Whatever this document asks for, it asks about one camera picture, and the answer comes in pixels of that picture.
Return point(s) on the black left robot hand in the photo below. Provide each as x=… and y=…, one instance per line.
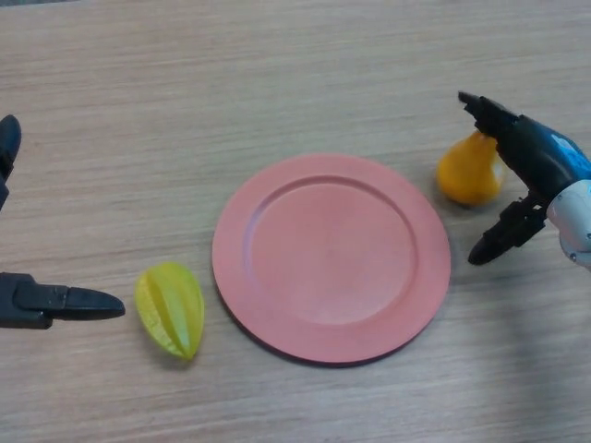
x=27, y=302

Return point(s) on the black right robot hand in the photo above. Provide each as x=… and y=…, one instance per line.
x=535, y=152

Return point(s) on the yellow orange pear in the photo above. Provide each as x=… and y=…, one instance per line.
x=468, y=173

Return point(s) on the pink round plate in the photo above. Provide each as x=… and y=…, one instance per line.
x=330, y=260

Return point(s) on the yellow green starfruit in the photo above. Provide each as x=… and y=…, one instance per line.
x=171, y=309

